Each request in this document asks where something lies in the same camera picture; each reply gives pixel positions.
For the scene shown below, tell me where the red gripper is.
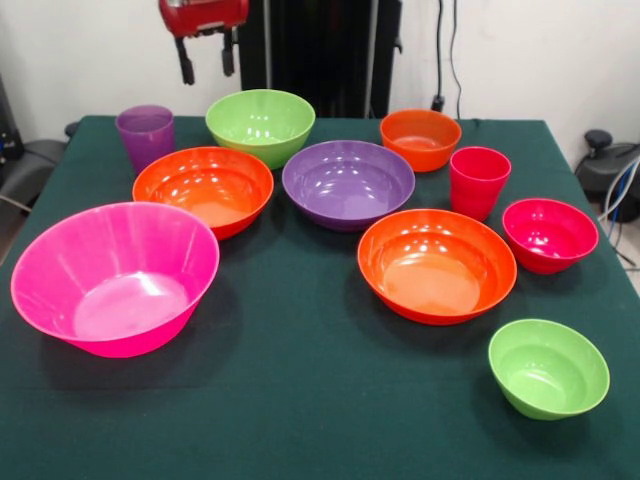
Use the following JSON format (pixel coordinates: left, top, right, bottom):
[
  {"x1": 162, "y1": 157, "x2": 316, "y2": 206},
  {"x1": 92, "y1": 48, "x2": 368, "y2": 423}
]
[{"x1": 158, "y1": 0, "x2": 250, "y2": 87}]

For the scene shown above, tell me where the large green bowl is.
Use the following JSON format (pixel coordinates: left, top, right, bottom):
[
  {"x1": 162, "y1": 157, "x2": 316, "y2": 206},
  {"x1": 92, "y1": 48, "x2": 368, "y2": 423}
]
[{"x1": 204, "y1": 88, "x2": 317, "y2": 171}]

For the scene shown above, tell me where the purple cup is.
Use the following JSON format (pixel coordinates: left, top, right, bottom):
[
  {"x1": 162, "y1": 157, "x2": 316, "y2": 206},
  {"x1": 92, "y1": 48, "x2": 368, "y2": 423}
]
[{"x1": 114, "y1": 104, "x2": 176, "y2": 177}]

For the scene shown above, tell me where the large orange bowl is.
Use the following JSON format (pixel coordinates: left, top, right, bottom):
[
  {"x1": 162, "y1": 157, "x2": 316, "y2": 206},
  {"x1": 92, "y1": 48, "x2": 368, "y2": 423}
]
[
  {"x1": 131, "y1": 145, "x2": 276, "y2": 242},
  {"x1": 356, "y1": 208, "x2": 519, "y2": 327}
]

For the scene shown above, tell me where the purple bowl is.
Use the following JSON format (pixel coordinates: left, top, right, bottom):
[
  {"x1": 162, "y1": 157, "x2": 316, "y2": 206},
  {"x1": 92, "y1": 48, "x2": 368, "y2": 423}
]
[{"x1": 280, "y1": 139, "x2": 417, "y2": 233}]

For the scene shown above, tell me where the small orange bowl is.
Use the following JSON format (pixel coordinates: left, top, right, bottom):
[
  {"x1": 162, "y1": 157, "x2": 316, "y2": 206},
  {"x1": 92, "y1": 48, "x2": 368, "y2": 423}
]
[{"x1": 379, "y1": 108, "x2": 463, "y2": 174}]

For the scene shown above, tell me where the large pink bowl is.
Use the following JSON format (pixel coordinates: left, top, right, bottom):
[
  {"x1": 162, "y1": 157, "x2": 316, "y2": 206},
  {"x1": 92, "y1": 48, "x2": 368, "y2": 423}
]
[{"x1": 9, "y1": 201, "x2": 221, "y2": 360}]

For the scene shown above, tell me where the red cup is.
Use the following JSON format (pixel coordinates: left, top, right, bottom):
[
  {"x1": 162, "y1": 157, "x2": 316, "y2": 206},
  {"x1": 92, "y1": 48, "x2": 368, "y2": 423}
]
[{"x1": 448, "y1": 145, "x2": 513, "y2": 223}]

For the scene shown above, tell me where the dark green tablecloth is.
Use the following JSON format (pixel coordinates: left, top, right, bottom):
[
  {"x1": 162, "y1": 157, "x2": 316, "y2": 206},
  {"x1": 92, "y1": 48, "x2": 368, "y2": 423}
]
[{"x1": 0, "y1": 115, "x2": 640, "y2": 480}]

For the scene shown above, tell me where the small red bowl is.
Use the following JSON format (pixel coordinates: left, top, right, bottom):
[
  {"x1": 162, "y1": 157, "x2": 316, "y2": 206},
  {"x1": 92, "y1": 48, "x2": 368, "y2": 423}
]
[{"x1": 501, "y1": 197, "x2": 601, "y2": 276}]

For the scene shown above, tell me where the small green bowl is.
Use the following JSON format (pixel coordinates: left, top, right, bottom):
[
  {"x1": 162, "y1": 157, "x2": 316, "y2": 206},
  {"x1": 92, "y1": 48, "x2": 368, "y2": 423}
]
[{"x1": 487, "y1": 318, "x2": 612, "y2": 422}]

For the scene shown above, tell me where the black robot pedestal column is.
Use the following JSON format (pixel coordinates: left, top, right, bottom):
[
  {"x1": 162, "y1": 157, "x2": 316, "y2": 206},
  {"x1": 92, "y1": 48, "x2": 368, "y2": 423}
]
[{"x1": 229, "y1": 0, "x2": 404, "y2": 120}]

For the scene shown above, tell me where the gray pedestal leg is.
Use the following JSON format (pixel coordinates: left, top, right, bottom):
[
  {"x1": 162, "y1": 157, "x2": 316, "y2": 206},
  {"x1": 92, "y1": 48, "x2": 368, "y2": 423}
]
[
  {"x1": 0, "y1": 121, "x2": 81, "y2": 206},
  {"x1": 574, "y1": 128, "x2": 640, "y2": 201}
]

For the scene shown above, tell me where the black cable with plug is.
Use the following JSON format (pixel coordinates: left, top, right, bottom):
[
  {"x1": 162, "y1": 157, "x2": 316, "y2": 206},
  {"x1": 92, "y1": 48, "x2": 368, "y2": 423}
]
[{"x1": 430, "y1": 0, "x2": 447, "y2": 114}]

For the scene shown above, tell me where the thin black wall cable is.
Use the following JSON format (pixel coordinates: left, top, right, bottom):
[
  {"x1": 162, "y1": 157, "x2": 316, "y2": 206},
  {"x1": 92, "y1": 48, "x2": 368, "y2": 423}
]
[{"x1": 449, "y1": 0, "x2": 466, "y2": 121}]

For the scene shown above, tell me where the tangle of floor cables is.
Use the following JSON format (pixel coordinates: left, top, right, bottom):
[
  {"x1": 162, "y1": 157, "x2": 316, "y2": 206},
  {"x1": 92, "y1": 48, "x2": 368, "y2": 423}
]
[{"x1": 597, "y1": 157, "x2": 640, "y2": 266}]

